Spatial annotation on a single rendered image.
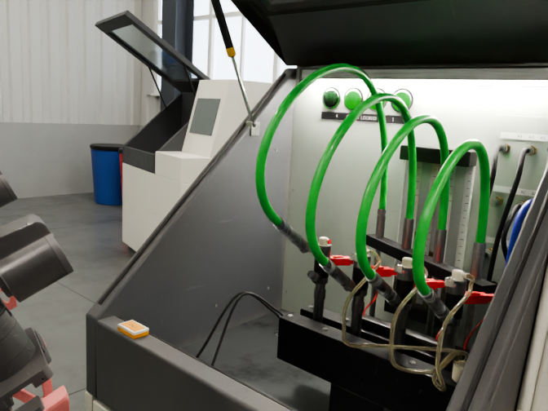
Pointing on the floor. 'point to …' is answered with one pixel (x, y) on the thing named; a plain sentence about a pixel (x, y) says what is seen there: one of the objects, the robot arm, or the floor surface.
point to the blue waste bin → (106, 174)
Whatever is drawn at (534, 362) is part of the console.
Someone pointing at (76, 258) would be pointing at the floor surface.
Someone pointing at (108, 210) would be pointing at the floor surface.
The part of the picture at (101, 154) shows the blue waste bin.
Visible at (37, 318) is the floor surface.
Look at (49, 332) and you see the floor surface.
